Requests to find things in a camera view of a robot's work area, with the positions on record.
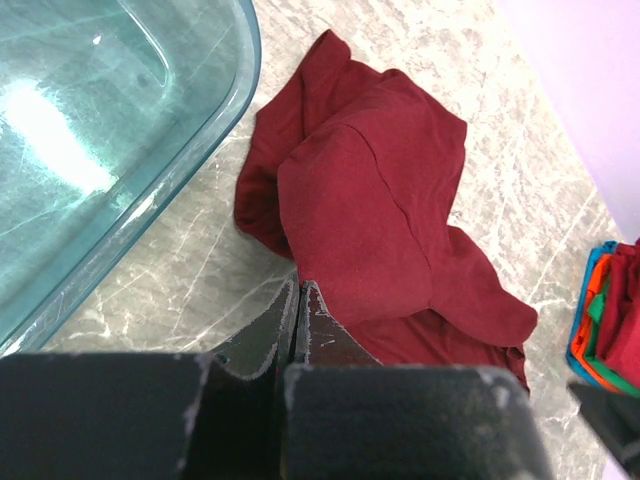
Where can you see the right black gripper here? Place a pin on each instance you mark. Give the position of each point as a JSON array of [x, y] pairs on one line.
[[614, 418]]

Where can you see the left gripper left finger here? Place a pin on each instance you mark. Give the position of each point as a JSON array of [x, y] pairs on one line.
[[264, 341]]

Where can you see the folded blue t shirt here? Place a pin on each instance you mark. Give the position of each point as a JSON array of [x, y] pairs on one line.
[[607, 247]]

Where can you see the dark red t shirt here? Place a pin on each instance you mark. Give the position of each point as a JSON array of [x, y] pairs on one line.
[[351, 174]]

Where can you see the folded red t shirt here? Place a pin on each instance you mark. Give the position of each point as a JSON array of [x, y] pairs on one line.
[[618, 341]]

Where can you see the teal transparent plastic bin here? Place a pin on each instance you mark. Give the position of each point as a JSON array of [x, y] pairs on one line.
[[108, 108]]

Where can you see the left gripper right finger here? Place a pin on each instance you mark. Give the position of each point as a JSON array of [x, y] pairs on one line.
[[320, 339]]

